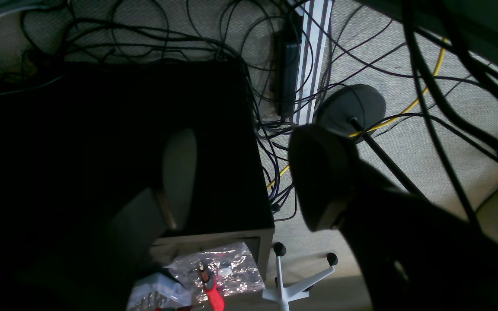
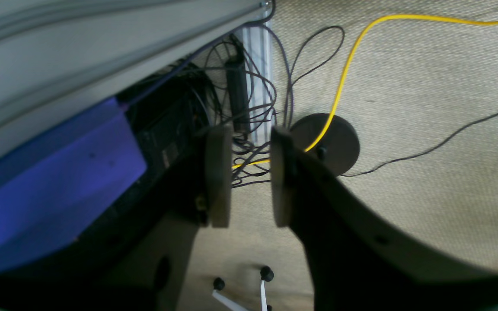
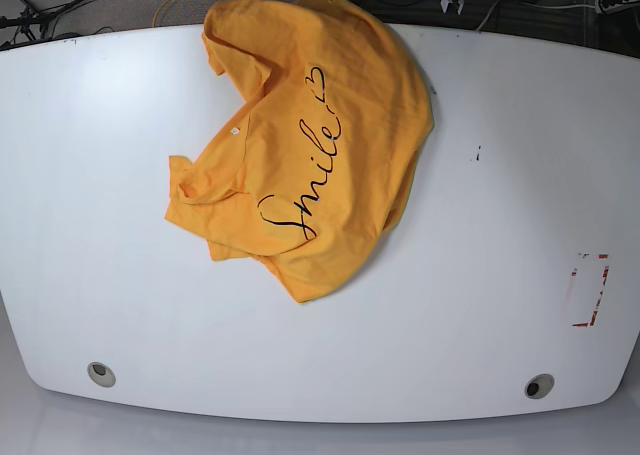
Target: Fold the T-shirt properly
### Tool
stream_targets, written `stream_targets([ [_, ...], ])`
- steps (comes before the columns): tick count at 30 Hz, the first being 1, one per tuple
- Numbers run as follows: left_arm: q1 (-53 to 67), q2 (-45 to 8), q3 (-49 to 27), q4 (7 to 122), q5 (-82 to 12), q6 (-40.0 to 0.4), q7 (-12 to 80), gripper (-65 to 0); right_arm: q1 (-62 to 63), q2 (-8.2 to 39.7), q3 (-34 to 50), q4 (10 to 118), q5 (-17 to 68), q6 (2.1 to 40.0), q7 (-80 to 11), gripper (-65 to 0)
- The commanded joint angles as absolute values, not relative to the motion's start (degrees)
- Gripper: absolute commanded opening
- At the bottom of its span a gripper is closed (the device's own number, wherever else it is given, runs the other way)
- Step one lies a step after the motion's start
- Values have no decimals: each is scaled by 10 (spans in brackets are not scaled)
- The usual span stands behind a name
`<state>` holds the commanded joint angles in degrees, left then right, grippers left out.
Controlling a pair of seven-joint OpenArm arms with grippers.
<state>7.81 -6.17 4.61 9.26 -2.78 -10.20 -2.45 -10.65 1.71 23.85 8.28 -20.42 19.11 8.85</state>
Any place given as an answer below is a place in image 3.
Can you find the yellow Smile T-shirt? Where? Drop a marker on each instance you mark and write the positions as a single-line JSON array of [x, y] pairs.
[[318, 163]]

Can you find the white power strip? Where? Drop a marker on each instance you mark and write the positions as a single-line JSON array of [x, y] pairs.
[[612, 6]]

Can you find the black tripod legs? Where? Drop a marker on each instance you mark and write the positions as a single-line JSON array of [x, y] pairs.
[[34, 22]]

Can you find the red tape rectangle marking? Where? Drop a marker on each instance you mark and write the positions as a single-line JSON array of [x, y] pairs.
[[587, 284]]

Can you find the right table grommet hole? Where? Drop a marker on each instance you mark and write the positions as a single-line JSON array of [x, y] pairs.
[[539, 386]]

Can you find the table grommet hole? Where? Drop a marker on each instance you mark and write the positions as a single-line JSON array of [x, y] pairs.
[[101, 375], [539, 386]]

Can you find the left table grommet hole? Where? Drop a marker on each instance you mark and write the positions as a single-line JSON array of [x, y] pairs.
[[101, 375]]

